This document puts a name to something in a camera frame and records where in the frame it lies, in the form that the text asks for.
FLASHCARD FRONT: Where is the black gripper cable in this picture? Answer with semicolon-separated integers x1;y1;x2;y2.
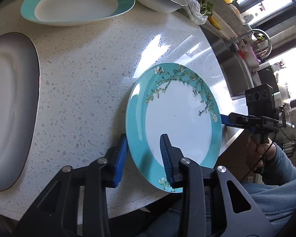
239;128;279;184

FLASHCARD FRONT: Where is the chrome sink faucet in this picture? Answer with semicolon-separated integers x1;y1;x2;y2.
226;29;272;60

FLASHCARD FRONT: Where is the right forearm grey sleeve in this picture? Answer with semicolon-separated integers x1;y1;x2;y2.
243;144;296;232

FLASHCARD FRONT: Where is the stainless steel sink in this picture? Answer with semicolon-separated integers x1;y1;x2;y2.
200;24;254;100

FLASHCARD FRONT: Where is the clear plastic bag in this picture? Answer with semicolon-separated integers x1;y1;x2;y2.
184;0;208;25

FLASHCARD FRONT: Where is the teal floral oval plate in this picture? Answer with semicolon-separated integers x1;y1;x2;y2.
20;0;135;26

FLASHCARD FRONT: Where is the grey oval plate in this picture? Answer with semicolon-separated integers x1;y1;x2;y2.
0;32;40;192

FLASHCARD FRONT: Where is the teal floral round plate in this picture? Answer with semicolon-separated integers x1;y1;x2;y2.
126;63;222;193

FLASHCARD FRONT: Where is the right hand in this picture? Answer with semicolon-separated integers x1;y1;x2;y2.
246;135;276;171

